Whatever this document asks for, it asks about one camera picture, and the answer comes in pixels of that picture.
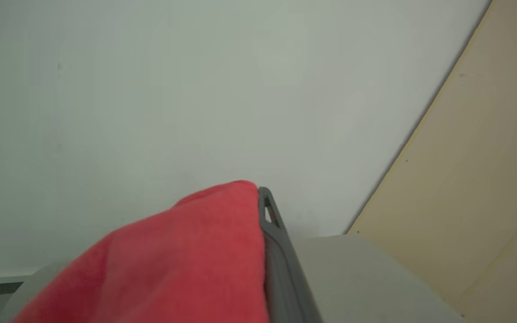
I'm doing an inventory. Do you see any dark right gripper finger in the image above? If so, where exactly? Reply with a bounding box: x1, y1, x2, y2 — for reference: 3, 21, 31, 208
257, 187, 324, 323

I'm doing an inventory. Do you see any red and white garment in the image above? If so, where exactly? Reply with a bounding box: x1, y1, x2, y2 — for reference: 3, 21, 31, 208
9, 180, 271, 323

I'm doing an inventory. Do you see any grey fabric sofa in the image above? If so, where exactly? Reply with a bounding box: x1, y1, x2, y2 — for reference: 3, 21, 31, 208
0, 234, 466, 323

